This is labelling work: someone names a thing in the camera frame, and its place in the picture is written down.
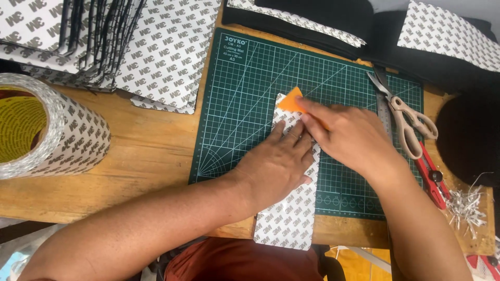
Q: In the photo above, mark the printed adhesive backed strip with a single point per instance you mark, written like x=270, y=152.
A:
x=287, y=222

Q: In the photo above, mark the large printed adhesive tape roll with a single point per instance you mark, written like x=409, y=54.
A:
x=74, y=136

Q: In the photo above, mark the metal ruler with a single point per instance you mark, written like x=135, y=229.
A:
x=384, y=113

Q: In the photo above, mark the red and white packet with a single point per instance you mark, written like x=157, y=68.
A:
x=484, y=267

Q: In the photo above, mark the round black foam piece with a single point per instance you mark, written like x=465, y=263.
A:
x=470, y=140

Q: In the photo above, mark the pile of paper scraps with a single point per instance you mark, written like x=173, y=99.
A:
x=467, y=209

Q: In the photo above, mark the orange plastic scraper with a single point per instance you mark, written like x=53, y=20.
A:
x=290, y=102

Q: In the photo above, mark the stack of printed adhesive sheets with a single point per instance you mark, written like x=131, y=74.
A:
x=164, y=50

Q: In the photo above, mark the wide printed liner sheet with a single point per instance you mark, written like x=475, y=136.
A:
x=449, y=35

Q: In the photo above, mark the person's rust red shirt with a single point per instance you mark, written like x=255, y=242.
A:
x=242, y=261

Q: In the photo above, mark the red utility knife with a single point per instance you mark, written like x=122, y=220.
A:
x=427, y=175

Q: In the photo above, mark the person's right hand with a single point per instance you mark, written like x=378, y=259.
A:
x=355, y=140

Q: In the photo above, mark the person's left hand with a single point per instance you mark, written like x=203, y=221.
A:
x=273, y=171

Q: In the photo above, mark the narrow printed liner sheet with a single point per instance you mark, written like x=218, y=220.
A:
x=297, y=21

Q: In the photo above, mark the green cutting mat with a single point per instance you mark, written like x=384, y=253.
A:
x=242, y=117

